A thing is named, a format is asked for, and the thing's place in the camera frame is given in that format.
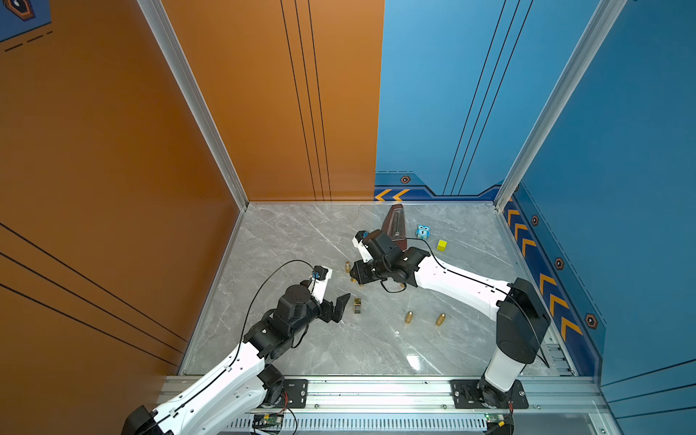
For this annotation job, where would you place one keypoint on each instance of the blue owl toy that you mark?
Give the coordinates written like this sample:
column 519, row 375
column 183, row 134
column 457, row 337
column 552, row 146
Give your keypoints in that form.
column 423, row 232

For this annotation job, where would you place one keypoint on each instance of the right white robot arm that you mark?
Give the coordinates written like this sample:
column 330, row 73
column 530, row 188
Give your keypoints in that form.
column 521, row 318

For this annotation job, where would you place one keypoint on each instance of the black mount plate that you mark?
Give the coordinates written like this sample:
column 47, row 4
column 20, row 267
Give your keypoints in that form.
column 467, row 394
column 296, row 391

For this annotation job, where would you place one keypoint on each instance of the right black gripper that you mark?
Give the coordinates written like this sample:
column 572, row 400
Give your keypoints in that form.
column 357, row 270

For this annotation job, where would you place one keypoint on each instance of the green circuit board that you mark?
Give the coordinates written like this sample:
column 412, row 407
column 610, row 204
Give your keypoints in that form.
column 500, row 424
column 268, row 422

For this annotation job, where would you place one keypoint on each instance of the left aluminium corner post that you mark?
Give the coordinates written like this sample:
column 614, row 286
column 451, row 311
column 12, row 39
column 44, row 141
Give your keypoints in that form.
column 162, row 29

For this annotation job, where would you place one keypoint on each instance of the right green circuit board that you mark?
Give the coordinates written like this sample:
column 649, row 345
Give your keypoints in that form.
column 500, row 424

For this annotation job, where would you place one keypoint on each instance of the right black mount plate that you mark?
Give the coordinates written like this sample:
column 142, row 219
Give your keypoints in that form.
column 467, row 394

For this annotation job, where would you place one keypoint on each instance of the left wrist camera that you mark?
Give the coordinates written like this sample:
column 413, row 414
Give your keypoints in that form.
column 319, row 282

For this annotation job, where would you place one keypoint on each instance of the aluminium corner post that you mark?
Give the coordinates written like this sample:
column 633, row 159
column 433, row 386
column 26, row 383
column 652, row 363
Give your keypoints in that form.
column 162, row 29
column 588, row 45

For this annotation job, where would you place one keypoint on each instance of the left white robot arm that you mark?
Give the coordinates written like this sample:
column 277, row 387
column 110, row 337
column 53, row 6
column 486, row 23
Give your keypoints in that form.
column 246, row 378

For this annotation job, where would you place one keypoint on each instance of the left black mount plate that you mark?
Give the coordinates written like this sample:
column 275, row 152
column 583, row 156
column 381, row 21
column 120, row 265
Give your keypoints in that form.
column 296, row 391

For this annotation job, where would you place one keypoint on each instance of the right aluminium corner post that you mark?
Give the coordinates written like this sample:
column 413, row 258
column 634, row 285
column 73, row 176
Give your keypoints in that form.
column 588, row 45

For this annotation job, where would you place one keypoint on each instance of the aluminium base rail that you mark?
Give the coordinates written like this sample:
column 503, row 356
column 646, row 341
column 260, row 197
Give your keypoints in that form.
column 420, row 404

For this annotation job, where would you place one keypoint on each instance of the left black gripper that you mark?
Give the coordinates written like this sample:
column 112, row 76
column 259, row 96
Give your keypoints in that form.
column 335, row 314

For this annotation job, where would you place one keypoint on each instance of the gold black square box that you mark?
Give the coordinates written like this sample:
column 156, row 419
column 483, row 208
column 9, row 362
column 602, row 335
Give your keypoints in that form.
column 357, row 305

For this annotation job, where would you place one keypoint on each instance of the left green circuit board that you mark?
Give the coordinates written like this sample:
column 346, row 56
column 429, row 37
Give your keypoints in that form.
column 268, row 422

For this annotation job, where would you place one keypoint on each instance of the dark red metronome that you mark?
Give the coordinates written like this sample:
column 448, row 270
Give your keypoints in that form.
column 394, row 226

